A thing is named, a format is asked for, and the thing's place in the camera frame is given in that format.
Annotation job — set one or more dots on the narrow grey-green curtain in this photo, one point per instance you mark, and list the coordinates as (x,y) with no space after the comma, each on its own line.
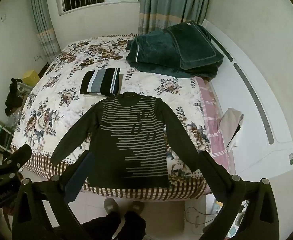
(42,17)

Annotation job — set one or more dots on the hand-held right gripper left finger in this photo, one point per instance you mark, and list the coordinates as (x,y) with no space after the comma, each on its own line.
(74,182)

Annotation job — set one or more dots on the grey slipper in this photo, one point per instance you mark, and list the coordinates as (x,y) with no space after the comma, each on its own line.
(111,205)
(136,207)

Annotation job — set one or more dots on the person's leg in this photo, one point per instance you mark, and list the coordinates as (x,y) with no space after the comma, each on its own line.
(101,226)
(135,225)

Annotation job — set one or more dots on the pink checked sheet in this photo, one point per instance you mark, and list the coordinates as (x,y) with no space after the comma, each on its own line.
(211,115)

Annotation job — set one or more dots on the yellow box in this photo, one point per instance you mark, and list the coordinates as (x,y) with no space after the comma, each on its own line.
(31,77)

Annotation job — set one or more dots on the wide grey-green curtain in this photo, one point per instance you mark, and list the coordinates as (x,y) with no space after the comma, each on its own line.
(171,2)

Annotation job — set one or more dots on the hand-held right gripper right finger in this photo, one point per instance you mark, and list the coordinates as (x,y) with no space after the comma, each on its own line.
(211,172)

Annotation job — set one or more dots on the person's right leg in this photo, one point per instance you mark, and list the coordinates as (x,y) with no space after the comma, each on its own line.
(135,225)

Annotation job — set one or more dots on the floral bedsheet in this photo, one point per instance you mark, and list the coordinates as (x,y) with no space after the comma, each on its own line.
(61,80)

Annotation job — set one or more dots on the person's left leg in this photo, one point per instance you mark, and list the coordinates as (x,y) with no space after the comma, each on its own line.
(101,226)

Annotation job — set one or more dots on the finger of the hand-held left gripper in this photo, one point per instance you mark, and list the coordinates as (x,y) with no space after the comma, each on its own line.
(19,156)

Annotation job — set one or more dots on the black cloth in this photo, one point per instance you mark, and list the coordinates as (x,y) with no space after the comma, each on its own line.
(12,97)

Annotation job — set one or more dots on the dark green plush blanket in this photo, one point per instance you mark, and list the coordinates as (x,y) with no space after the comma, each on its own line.
(151,52)

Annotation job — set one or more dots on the folded black grey striped clothes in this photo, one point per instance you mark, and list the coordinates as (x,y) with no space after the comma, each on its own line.
(100,81)

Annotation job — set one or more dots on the dark striped sweater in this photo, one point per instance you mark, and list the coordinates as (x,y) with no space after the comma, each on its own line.
(116,160)

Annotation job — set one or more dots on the beige cloth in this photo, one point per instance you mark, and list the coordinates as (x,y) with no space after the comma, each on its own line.
(230,127)

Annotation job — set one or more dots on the white headboard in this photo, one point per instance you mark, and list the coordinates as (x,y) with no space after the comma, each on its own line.
(251,135)

